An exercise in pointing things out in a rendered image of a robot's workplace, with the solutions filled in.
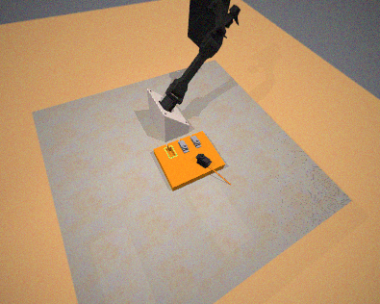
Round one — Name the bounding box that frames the orange flat deck plate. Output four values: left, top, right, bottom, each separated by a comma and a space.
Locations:
154, 131, 225, 191

